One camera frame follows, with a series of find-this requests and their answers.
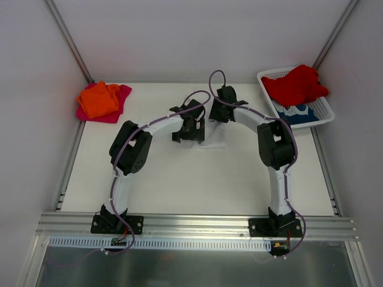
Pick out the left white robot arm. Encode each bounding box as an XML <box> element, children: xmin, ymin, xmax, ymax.
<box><xmin>100</xmin><ymin>99</ymin><xmax>205</xmax><ymax>233</ymax></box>

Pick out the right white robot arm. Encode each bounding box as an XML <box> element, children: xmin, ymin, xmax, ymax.
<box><xmin>209</xmin><ymin>86</ymin><xmax>297</xmax><ymax>237</ymax></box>

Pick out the pink folded t shirt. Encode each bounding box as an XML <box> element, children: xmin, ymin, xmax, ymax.
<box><xmin>76</xmin><ymin>81</ymin><xmax>132</xmax><ymax>124</ymax></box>

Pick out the blue white t shirt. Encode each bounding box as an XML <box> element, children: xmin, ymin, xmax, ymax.
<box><xmin>272</xmin><ymin>100</ymin><xmax>318</xmax><ymax>125</ymax></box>

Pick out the red crumpled t shirt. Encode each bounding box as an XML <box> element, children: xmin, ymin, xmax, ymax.
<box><xmin>261</xmin><ymin>65</ymin><xmax>329</xmax><ymax>108</ymax></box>

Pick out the orange folded t shirt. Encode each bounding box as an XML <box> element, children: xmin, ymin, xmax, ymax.
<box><xmin>77</xmin><ymin>81</ymin><xmax>120</xmax><ymax>118</ymax></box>

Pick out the white plastic basket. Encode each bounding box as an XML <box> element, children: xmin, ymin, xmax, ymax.
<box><xmin>257</xmin><ymin>66</ymin><xmax>335</xmax><ymax>129</ymax></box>

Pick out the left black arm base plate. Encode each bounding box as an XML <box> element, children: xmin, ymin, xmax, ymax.
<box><xmin>90</xmin><ymin>215</ymin><xmax>144</xmax><ymax>235</ymax></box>

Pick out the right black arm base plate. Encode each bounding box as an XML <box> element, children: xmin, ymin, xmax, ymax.
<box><xmin>248</xmin><ymin>217</ymin><xmax>303</xmax><ymax>238</ymax></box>

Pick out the aluminium front rail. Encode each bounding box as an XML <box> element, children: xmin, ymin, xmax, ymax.
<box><xmin>36</xmin><ymin>212</ymin><xmax>360</xmax><ymax>242</ymax></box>

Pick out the white slotted cable duct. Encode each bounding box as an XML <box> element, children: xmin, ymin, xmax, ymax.
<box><xmin>49</xmin><ymin>236</ymin><xmax>271</xmax><ymax>252</ymax></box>

